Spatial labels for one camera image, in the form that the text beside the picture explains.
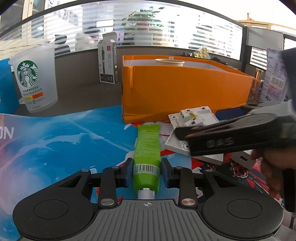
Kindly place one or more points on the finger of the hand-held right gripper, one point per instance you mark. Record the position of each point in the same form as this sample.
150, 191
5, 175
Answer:
182, 133

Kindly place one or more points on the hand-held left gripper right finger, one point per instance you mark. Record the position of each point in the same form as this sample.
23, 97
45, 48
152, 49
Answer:
165, 172

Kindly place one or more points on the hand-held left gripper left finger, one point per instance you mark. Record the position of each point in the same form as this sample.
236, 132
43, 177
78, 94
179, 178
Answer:
129, 172

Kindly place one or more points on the white wall socket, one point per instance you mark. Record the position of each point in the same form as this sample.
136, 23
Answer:
185, 115

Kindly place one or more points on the green tube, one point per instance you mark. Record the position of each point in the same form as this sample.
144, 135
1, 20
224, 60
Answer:
148, 148

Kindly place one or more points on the orange cardboard box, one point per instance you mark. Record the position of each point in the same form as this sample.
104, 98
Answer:
185, 92

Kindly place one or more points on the beige paper cup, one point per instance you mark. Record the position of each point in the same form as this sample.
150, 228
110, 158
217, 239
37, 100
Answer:
170, 62

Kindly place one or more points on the person's right hand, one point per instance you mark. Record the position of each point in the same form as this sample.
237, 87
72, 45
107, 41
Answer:
270, 173

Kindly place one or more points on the white socket cover plate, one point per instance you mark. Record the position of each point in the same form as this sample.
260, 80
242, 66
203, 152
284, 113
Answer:
175, 143

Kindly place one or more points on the white charger plug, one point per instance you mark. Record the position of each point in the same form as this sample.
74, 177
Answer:
240, 157

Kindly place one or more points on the dark blue flat case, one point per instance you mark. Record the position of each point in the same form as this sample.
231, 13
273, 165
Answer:
229, 113

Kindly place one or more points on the gold bottle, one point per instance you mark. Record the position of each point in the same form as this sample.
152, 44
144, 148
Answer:
258, 74

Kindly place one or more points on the blue printed mat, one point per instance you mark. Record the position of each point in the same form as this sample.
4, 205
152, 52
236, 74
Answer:
69, 139

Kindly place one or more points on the white spout pouch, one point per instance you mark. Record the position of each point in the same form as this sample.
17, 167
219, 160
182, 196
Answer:
275, 69

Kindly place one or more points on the beige building block plate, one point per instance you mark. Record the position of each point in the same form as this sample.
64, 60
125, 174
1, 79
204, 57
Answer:
202, 53

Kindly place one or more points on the grey pen box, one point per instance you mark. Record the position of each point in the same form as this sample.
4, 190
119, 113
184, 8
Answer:
108, 69

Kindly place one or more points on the green potted plant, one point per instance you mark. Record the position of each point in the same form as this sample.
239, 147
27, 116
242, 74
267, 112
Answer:
143, 19

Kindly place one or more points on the frosted cup with green logo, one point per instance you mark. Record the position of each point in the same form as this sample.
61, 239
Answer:
34, 97

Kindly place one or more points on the blue box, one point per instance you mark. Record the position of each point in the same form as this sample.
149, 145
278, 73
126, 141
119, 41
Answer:
7, 88

